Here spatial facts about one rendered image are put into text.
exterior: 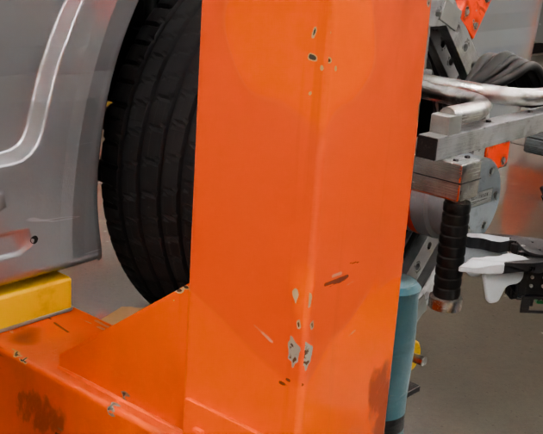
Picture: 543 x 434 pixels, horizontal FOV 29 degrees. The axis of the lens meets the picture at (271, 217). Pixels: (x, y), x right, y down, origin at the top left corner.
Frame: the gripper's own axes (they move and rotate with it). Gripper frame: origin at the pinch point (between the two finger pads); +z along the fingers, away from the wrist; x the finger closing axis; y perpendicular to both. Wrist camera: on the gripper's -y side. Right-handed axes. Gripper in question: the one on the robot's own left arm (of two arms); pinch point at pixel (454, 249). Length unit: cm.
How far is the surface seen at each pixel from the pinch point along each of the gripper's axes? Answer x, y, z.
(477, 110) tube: 5.0, -17.4, -2.2
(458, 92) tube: 14.9, -17.9, -2.1
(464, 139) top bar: 2.8, -14.0, -0.2
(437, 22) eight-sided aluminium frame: 31.4, -25.6, -1.9
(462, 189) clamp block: -2.3, -8.7, 0.7
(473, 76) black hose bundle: 29.0, -18.1, -7.8
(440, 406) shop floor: 116, 83, -35
